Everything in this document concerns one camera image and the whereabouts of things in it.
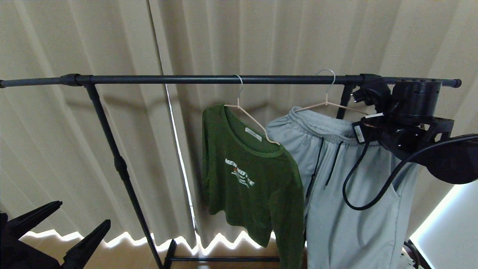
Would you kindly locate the beige curtain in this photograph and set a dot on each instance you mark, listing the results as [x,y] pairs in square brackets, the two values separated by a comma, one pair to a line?
[74,149]

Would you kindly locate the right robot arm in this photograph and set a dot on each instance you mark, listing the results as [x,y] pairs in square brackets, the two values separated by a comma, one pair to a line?
[429,130]

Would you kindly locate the green long-sleeved shirt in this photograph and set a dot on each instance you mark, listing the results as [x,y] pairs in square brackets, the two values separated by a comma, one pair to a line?
[254,186]

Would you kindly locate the black clothes rack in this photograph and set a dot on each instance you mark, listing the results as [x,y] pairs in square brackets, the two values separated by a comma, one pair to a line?
[186,79]

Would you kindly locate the pink clothes hanger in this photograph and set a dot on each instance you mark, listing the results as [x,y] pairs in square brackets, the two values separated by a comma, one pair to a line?
[328,84]
[250,117]

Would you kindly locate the pale grey printed garment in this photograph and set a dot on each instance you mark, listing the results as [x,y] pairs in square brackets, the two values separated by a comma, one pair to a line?
[354,209]

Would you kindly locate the white laundry basket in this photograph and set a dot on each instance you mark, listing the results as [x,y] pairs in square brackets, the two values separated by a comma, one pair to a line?
[409,257]

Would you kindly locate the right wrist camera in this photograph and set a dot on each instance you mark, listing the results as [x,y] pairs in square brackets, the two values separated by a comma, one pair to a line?
[373,93]

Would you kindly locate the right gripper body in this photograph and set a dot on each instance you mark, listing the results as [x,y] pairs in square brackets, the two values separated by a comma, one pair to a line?
[368,130]

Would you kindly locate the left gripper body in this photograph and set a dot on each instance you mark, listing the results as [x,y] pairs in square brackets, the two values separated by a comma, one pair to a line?
[22,252]

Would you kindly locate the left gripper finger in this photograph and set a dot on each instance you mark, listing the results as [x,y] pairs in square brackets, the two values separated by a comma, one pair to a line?
[87,243]
[31,216]

